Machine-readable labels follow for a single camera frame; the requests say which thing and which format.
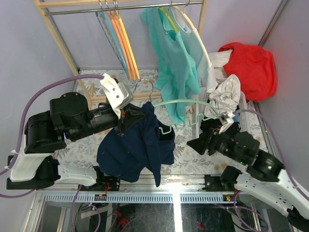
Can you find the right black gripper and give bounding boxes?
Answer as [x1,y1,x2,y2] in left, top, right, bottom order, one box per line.
[185,125,246,164]

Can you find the navy blue t shirt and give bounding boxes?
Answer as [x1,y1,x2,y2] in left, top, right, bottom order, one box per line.
[97,102,175,187]

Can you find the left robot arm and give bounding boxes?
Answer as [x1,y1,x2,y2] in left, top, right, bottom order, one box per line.
[6,92,146,191]

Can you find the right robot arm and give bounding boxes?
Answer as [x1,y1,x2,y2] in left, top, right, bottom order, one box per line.
[187,128,309,232]

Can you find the orange hanger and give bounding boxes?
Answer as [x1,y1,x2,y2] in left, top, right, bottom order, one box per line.
[107,12,136,80]

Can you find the blue hanger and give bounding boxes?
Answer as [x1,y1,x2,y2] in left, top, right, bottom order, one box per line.
[96,12,129,77]

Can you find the teal t shirt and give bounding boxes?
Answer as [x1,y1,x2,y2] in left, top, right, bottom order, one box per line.
[140,7,204,126]

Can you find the yellow green hanger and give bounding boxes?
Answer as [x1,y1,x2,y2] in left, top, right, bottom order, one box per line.
[159,7,179,33]

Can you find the black clothes in basket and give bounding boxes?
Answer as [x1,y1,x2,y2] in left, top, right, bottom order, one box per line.
[200,119,241,137]

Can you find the floral table mat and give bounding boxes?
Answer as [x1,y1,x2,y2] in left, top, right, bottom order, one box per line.
[57,70,268,175]

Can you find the white laundry basket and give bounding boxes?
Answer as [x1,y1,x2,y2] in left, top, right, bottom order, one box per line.
[195,87,251,134]

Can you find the white cloth pile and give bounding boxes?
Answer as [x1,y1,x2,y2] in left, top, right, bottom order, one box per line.
[204,49,241,117]

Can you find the red cloth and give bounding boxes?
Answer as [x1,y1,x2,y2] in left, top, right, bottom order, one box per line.
[218,42,278,102]

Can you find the wooden clothes rack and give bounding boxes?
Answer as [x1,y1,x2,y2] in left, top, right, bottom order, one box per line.
[33,0,209,114]

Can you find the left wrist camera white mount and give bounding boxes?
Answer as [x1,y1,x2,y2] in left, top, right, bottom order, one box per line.
[100,73,134,119]

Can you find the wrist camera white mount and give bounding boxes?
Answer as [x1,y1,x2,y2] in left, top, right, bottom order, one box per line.
[218,112,239,134]
[100,73,134,119]

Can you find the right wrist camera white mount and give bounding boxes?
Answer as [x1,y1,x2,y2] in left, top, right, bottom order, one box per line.
[218,112,239,134]

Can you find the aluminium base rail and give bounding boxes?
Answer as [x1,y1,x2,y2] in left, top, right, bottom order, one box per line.
[36,174,295,203]

